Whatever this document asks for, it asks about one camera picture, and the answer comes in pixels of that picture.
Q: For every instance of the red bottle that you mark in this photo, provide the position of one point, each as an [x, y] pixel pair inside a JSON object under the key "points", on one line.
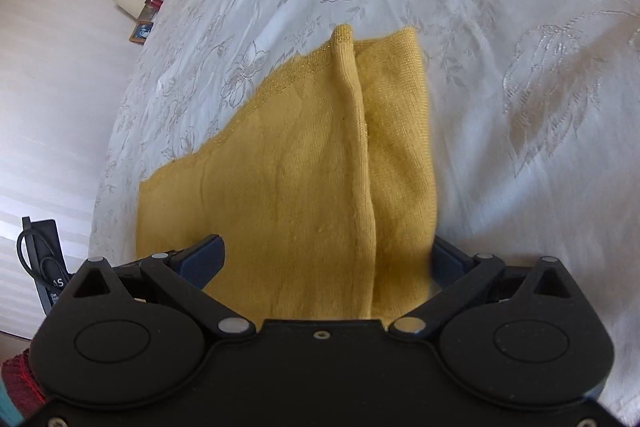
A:
{"points": [[154, 1]]}

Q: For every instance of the light wooden photo frame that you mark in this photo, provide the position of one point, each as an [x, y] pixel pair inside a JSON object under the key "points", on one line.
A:
{"points": [[141, 32]]}

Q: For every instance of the cream table lamp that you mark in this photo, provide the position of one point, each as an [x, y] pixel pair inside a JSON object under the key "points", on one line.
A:
{"points": [[131, 1]]}

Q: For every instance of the dark red knit clothing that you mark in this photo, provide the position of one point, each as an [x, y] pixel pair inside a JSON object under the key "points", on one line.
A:
{"points": [[20, 379]]}

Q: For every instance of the white embroidered bedspread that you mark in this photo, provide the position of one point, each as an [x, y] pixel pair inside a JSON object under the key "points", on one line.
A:
{"points": [[500, 57]]}

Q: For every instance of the yellow knit sweater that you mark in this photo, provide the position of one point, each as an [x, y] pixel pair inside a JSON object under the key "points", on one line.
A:
{"points": [[300, 182]]}

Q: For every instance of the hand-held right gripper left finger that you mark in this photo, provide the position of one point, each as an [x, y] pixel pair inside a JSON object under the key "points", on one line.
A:
{"points": [[205, 257]]}

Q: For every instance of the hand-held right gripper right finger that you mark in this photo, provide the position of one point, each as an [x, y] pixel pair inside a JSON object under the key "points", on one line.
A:
{"points": [[446, 259]]}

